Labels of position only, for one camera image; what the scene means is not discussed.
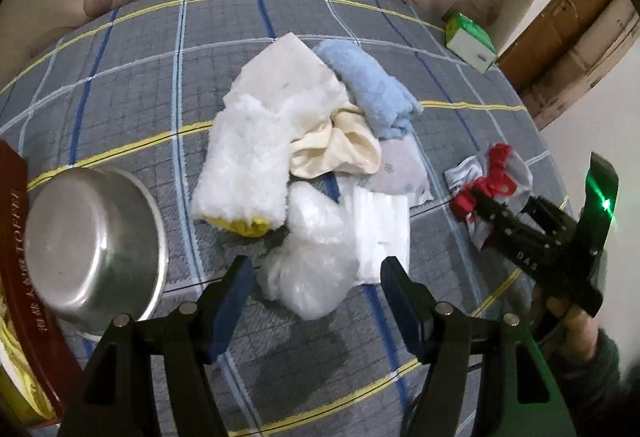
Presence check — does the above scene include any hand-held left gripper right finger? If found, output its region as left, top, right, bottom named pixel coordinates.
left=380, top=255, right=581, bottom=437

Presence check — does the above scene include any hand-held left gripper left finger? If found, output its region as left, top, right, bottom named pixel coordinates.
left=59, top=255, right=256, bottom=437

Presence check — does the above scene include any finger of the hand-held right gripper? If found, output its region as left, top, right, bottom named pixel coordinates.
left=474, top=191, right=556, bottom=280
left=525, top=196, right=582, bottom=245

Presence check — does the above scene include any grey sock with red bow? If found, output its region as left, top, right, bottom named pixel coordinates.
left=445, top=143, right=534, bottom=252

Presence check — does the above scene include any white plastic bag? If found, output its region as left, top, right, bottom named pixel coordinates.
left=256, top=181, right=362, bottom=321

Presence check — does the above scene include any grey patterned cloth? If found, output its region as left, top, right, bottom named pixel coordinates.
left=372, top=139, right=434, bottom=208

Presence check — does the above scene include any white fluffy towel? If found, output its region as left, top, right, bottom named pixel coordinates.
left=192, top=33, right=352, bottom=227

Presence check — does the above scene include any cream cloth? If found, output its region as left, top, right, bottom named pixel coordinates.
left=289, top=107, right=384, bottom=178

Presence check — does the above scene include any red tin box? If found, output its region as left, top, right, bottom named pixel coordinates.
left=0, top=138, right=85, bottom=429

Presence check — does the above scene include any light blue towel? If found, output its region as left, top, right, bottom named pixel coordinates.
left=312, top=39, right=424, bottom=140

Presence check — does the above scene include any person's right forearm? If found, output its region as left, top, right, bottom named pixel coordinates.
left=547, top=327, right=638, bottom=437

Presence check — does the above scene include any person's right hand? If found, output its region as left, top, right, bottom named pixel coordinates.
left=544, top=294, right=603, bottom=353

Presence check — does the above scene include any white folded cloth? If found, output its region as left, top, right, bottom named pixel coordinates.
left=345, top=187, right=412, bottom=286

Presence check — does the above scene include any yellow cloth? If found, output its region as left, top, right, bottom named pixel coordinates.
left=202, top=213, right=272, bottom=239

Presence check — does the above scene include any steel bowl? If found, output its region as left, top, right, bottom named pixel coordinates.
left=24, top=167, right=172, bottom=342

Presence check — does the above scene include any brown cardboard box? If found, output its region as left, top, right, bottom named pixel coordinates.
left=496, top=0, right=640, bottom=132

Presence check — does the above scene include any green and white box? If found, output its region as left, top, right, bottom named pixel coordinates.
left=444, top=12, right=499, bottom=73

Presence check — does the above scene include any grey plaid bed sheet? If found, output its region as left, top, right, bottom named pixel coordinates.
left=0, top=0, right=572, bottom=437

